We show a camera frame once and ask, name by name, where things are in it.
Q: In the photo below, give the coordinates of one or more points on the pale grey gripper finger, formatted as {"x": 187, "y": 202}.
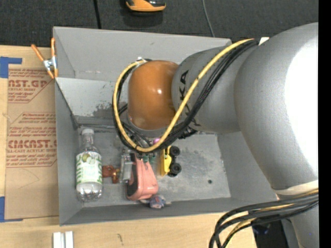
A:
{"x": 126, "y": 170}

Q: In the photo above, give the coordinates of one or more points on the small magenta ball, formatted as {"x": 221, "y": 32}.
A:
{"x": 156, "y": 140}

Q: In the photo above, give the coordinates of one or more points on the brown copper pipe fitting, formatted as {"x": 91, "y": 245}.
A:
{"x": 108, "y": 171}

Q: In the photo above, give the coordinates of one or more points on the pink and black plastic toy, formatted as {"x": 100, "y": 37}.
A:
{"x": 144, "y": 182}

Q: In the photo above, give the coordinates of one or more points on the yellow toy truck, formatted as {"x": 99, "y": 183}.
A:
{"x": 165, "y": 164}

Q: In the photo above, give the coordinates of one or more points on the clear plastic bottle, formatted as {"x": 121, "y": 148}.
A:
{"x": 88, "y": 169}

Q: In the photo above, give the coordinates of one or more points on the blue and purple toy figure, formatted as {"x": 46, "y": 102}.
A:
{"x": 156, "y": 201}

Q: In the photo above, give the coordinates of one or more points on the grey metal bin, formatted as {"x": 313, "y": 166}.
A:
{"x": 196, "y": 164}

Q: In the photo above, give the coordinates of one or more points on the brown cardboard board red print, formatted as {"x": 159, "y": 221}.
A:
{"x": 28, "y": 128}

